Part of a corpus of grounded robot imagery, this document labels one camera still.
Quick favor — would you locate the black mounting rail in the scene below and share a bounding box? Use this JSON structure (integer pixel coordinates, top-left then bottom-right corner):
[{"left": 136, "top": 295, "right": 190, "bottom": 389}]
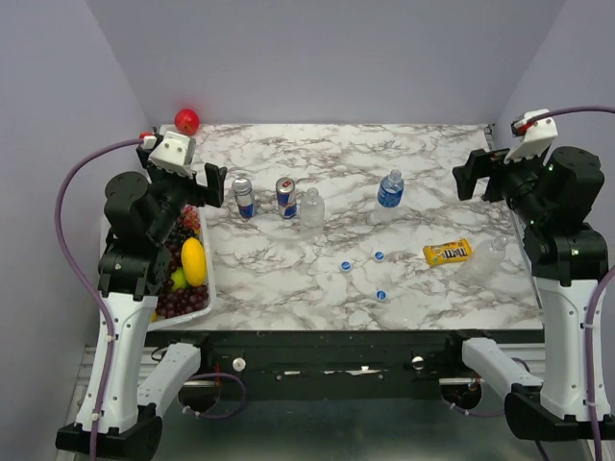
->
[{"left": 145, "top": 329, "right": 544, "bottom": 400}]

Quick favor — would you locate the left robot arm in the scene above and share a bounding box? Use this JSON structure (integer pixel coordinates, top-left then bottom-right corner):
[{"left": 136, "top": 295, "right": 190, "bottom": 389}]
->
[{"left": 55, "top": 139, "right": 227, "bottom": 460}]

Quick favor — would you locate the clear unlabelled plastic bottle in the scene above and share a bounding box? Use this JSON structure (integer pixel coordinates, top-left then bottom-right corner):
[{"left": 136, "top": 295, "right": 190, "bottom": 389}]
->
[{"left": 299, "top": 187, "right": 325, "bottom": 233}]

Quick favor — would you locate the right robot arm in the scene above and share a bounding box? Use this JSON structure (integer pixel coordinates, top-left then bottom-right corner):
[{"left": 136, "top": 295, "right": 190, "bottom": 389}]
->
[{"left": 441, "top": 147, "right": 614, "bottom": 442}]

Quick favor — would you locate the yellow mango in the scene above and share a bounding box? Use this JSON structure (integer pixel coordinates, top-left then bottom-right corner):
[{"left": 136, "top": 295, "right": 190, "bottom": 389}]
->
[{"left": 181, "top": 237, "right": 208, "bottom": 287}]

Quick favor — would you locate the yellow candy bag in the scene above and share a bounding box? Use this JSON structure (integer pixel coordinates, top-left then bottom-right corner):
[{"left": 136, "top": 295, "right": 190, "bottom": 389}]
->
[{"left": 423, "top": 238, "right": 472, "bottom": 266}]

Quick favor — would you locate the black grape bunch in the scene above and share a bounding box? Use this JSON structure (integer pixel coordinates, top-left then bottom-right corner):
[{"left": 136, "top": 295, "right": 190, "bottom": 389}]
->
[{"left": 165, "top": 217, "right": 196, "bottom": 258}]

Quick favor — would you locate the lying clear plastic bottle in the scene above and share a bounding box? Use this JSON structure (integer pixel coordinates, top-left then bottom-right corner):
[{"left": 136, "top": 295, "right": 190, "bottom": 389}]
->
[{"left": 455, "top": 236, "right": 508, "bottom": 285}]

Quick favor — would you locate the upside-down energy drink can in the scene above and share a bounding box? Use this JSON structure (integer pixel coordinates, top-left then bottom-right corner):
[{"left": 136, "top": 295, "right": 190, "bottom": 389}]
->
[{"left": 232, "top": 177, "right": 258, "bottom": 219}]

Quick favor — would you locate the white fruit basket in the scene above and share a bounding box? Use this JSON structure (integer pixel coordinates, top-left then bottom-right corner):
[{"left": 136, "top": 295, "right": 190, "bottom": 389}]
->
[{"left": 99, "top": 204, "right": 219, "bottom": 331}]

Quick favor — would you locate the red apple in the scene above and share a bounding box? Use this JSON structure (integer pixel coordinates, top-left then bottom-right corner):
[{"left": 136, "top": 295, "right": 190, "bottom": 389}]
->
[{"left": 174, "top": 109, "right": 200, "bottom": 136}]

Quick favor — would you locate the green lime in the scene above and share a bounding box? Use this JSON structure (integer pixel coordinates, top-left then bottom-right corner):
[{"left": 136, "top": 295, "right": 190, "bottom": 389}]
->
[{"left": 164, "top": 267, "right": 188, "bottom": 292}]

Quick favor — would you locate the dark purple grape bunch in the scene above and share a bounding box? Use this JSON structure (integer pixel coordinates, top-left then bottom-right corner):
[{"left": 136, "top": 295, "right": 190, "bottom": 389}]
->
[{"left": 156, "top": 285, "right": 209, "bottom": 319}]

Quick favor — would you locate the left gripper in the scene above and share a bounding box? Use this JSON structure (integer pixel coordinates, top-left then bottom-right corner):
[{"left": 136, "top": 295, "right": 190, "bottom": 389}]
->
[{"left": 137, "top": 147, "right": 228, "bottom": 243}]

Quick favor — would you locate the upright energy drink can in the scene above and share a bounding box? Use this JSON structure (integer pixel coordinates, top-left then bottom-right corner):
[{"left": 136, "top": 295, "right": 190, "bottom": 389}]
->
[{"left": 276, "top": 177, "right": 297, "bottom": 219}]

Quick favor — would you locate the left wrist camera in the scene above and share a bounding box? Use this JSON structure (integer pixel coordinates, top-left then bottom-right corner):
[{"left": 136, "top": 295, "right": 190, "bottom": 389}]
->
[{"left": 149, "top": 131, "right": 196, "bottom": 178}]

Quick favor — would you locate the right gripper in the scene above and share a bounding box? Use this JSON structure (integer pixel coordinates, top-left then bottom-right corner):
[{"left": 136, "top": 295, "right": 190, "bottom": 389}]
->
[{"left": 452, "top": 139, "right": 551, "bottom": 226}]

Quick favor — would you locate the blue labelled plastic bottle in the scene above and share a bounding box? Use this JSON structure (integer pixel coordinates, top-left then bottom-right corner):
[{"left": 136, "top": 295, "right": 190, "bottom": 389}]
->
[{"left": 370, "top": 169, "right": 405, "bottom": 225}]

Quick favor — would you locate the red grape bunch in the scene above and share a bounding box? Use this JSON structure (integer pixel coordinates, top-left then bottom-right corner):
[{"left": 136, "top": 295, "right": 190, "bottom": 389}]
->
[{"left": 180, "top": 206, "right": 201, "bottom": 234}]

